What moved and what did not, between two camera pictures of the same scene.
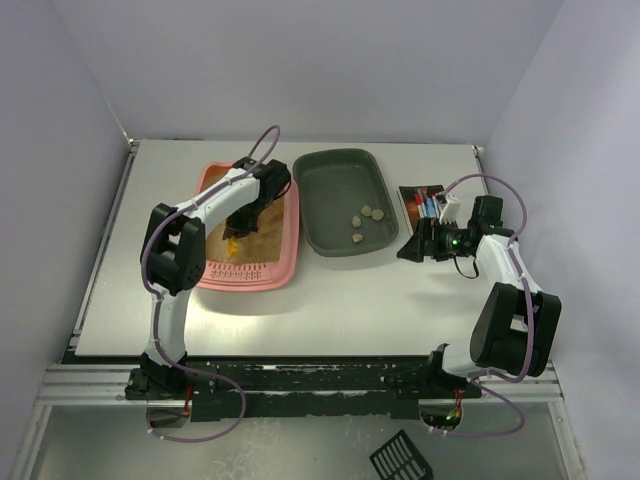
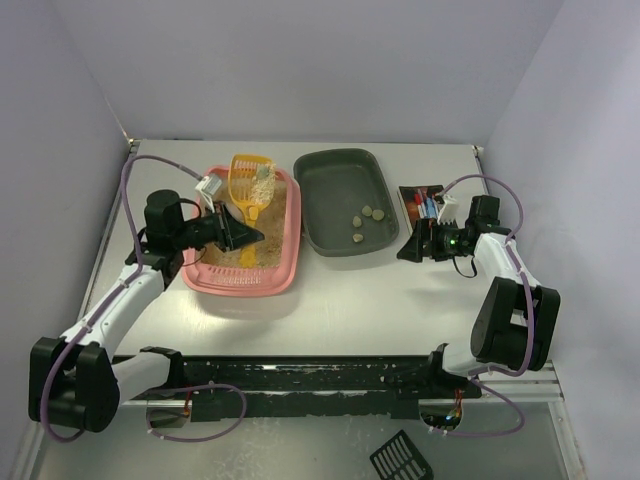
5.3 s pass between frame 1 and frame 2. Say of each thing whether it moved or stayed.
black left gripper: moved
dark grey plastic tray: stayed
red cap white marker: stayed
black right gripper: stayed
